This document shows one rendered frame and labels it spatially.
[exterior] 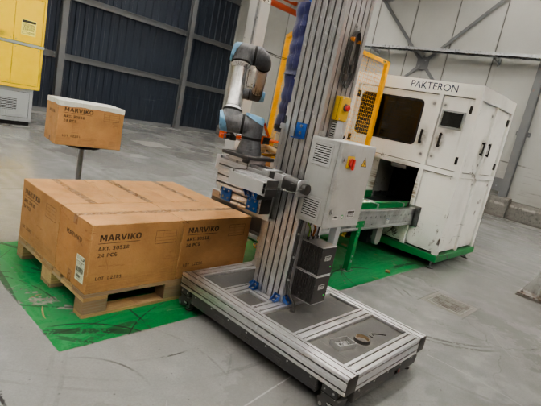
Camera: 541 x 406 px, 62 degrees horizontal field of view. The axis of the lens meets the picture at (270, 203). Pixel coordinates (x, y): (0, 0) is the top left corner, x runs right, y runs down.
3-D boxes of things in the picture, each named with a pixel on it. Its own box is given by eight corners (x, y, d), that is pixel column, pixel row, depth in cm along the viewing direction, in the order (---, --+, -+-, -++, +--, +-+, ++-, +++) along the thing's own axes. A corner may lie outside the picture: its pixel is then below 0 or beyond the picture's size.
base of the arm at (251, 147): (266, 157, 266) (269, 140, 264) (248, 155, 255) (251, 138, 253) (248, 151, 275) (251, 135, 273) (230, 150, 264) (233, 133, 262)
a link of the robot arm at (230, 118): (242, 131, 254) (258, 42, 261) (216, 126, 253) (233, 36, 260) (241, 137, 266) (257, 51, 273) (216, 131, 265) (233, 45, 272)
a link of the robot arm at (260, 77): (277, 45, 264) (264, 93, 309) (258, 41, 263) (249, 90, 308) (274, 61, 260) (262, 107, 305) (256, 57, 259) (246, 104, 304)
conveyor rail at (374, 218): (406, 222, 499) (411, 206, 495) (411, 224, 496) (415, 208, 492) (266, 238, 328) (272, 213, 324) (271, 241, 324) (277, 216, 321)
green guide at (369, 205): (403, 208, 501) (406, 200, 500) (412, 210, 495) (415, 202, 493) (319, 212, 383) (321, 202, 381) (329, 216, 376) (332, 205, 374)
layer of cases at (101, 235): (166, 225, 396) (172, 181, 388) (241, 267, 333) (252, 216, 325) (18, 234, 308) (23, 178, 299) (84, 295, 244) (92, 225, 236)
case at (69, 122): (105, 142, 474) (110, 105, 466) (119, 151, 444) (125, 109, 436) (43, 136, 435) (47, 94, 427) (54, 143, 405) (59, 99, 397)
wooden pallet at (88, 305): (163, 240, 399) (166, 225, 397) (238, 286, 336) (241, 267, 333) (16, 254, 310) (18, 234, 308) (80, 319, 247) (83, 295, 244)
